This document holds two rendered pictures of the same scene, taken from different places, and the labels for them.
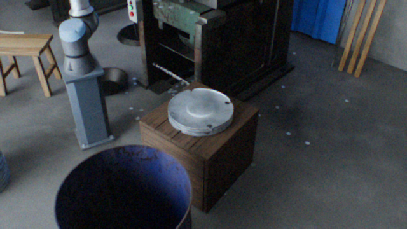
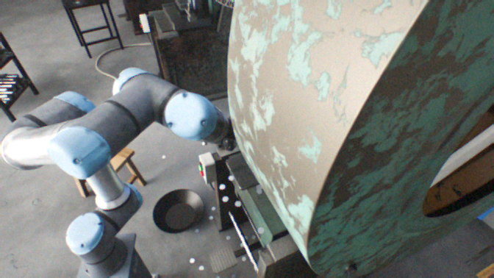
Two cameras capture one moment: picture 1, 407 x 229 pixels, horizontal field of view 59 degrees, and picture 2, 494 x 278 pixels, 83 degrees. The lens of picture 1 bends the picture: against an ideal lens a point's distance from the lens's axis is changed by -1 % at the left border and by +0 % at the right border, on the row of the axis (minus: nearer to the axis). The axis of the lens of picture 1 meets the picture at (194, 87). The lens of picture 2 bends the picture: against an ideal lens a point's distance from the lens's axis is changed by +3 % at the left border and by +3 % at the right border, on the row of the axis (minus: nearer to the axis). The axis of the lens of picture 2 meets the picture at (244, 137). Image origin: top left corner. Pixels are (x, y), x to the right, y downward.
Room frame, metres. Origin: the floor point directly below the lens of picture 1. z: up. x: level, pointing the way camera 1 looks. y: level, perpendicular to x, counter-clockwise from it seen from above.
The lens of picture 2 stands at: (1.26, -0.09, 1.52)
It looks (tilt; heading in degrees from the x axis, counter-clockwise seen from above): 44 degrees down; 20
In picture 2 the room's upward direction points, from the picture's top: straight up
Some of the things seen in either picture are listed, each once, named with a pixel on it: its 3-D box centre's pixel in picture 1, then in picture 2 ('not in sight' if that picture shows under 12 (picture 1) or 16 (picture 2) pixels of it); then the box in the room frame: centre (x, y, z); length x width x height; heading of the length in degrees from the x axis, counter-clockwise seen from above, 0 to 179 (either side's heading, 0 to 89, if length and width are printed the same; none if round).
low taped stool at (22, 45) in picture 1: (26, 65); (106, 173); (1.98, 1.09, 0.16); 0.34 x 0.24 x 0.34; 89
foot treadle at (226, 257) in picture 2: (189, 74); (265, 241); (1.92, 0.04, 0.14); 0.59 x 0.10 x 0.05; 135
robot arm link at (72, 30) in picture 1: (74, 35); (91, 235); (1.51, 0.56, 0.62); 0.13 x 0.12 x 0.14; 174
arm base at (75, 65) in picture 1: (78, 58); (102, 252); (1.50, 0.56, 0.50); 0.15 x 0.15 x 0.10
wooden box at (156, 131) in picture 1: (200, 142); not in sight; (1.26, -0.03, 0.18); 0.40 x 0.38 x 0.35; 142
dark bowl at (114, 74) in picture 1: (105, 83); (179, 212); (1.96, 0.59, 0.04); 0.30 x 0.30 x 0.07
